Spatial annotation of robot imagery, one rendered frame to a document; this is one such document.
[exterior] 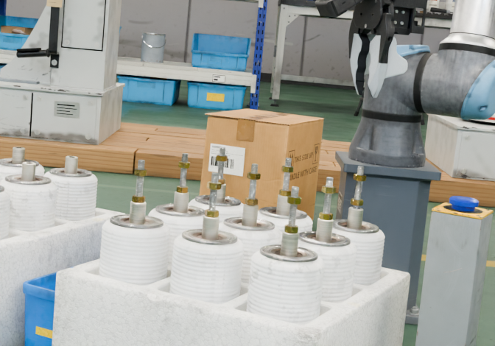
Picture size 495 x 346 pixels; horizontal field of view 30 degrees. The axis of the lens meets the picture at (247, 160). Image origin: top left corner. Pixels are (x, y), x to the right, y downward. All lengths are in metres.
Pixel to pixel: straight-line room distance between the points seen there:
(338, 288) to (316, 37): 8.35
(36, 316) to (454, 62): 0.86
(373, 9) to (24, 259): 0.66
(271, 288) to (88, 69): 2.24
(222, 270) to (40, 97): 2.15
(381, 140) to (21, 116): 1.80
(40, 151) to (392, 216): 1.72
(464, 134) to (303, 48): 6.36
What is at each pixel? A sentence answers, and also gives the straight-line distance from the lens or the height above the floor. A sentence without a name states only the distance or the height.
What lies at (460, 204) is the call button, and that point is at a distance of 1.30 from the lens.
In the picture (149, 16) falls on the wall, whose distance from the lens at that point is 9.62.
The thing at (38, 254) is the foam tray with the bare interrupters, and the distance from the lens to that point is 1.51.
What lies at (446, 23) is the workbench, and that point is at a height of 0.69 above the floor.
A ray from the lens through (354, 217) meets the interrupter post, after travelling 1.40.
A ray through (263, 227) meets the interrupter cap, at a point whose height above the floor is 0.25.
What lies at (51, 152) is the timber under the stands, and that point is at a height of 0.05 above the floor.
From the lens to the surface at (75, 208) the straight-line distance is 1.64.
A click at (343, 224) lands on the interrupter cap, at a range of 1.43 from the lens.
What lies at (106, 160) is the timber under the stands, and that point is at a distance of 3.21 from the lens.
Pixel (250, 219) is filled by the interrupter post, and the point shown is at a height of 0.26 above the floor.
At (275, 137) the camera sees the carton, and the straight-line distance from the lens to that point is 2.39.
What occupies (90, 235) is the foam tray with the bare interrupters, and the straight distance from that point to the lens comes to 1.62.
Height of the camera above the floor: 0.54
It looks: 8 degrees down
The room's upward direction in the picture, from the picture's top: 5 degrees clockwise
